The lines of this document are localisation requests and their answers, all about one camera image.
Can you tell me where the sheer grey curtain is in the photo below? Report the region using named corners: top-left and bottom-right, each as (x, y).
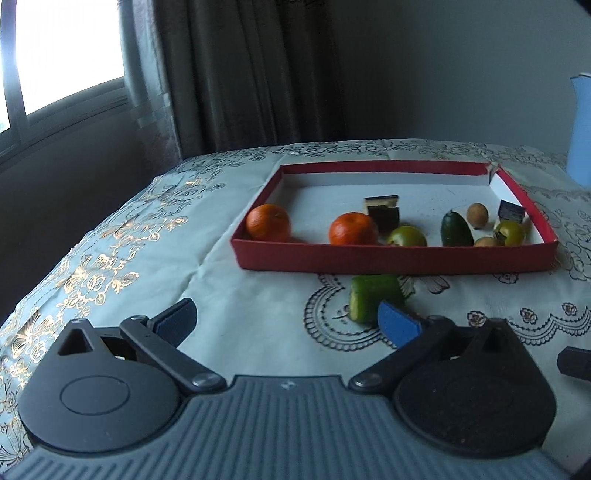
top-left (117, 0), bottom-right (183, 167)

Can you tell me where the mandarin orange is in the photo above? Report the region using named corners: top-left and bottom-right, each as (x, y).
top-left (246, 204), bottom-right (292, 241)
top-left (329, 212), bottom-right (379, 246)

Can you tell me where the smooth green round fruit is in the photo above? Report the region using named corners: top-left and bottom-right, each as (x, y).
top-left (387, 226), bottom-right (427, 247)

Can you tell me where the window with grey frame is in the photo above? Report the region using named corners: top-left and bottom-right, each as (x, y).
top-left (0, 0), bottom-right (132, 153)

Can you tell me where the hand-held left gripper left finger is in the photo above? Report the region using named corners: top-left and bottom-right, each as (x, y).
top-left (56, 298), bottom-right (227, 396)

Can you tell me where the red cardboard box tray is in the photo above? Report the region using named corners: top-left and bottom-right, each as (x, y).
top-left (231, 160), bottom-right (559, 276)

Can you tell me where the bright green sugarcane piece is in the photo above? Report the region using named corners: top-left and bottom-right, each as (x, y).
top-left (348, 274), bottom-right (407, 324)

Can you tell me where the small dark green avocado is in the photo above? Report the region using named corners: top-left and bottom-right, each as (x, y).
top-left (440, 210), bottom-right (475, 247)

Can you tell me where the pale blue jug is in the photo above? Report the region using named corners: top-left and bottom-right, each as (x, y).
top-left (566, 73), bottom-right (591, 188)

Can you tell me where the dull green sugarcane piece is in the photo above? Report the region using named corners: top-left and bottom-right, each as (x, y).
top-left (364, 195), bottom-right (400, 234)

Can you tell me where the green fruit with brown calyx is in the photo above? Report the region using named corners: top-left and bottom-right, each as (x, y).
top-left (493, 220), bottom-right (526, 247)

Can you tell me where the brown curtain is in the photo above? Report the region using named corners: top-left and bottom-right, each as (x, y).
top-left (152, 0), bottom-right (347, 158)

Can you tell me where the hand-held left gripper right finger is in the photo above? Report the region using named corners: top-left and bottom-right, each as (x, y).
top-left (348, 300), bottom-right (527, 396)

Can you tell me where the dark sugarcane piece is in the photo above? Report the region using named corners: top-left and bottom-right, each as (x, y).
top-left (498, 200), bottom-right (526, 224)

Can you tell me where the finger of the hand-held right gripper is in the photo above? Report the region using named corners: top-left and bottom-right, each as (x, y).
top-left (557, 347), bottom-right (591, 384)

